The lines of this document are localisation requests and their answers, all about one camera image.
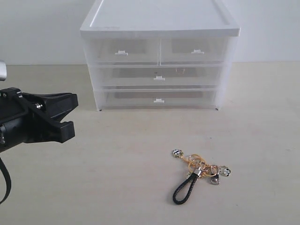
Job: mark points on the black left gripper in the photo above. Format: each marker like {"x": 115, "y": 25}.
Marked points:
{"x": 34, "y": 118}

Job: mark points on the gold keychain with black strap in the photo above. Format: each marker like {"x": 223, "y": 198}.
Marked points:
{"x": 197, "y": 169}

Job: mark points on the white plastic drawer cabinet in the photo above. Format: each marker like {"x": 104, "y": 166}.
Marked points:
{"x": 162, "y": 19}

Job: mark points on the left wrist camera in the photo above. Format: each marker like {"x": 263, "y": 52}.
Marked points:
{"x": 3, "y": 71}

